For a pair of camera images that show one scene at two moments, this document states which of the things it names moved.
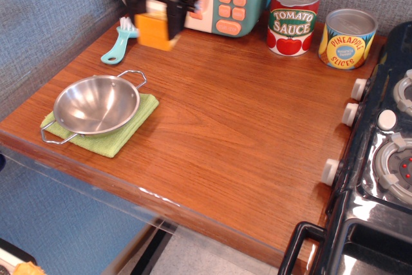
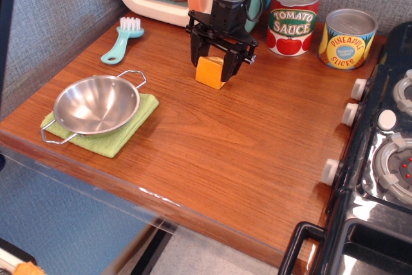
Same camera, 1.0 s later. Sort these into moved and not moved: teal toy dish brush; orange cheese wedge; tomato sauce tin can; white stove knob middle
Moved: orange cheese wedge
Not moved: teal toy dish brush; white stove knob middle; tomato sauce tin can
